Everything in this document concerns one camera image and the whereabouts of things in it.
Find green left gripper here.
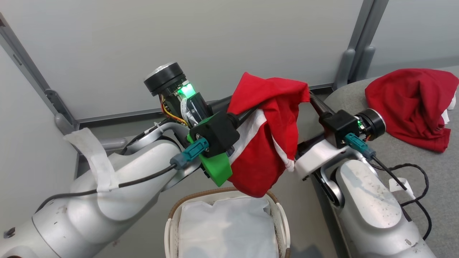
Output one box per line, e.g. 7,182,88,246
143,62,260,187

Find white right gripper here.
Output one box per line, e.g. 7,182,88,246
294,91,387,181

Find red cloth with white stripe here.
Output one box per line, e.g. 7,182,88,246
227,72,311,198

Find grey fabric sofa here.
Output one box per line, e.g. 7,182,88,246
311,65,459,258

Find white basket liner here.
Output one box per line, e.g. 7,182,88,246
178,197,280,258

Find grey curved partition foot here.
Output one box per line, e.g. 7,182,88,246
55,113,128,152

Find white wicker-rimmed laundry basket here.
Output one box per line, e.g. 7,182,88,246
164,187,291,258

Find white cable tag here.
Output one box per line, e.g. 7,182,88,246
389,177,416,200

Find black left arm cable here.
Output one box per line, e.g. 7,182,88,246
35,132,180,214

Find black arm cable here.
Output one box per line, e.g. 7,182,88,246
369,155,433,241
35,132,180,214

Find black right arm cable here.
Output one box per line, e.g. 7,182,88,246
369,155,433,241

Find white tape strap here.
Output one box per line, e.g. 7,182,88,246
63,128,119,192

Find grey partition post with bracket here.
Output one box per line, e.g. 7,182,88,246
0,13,80,134

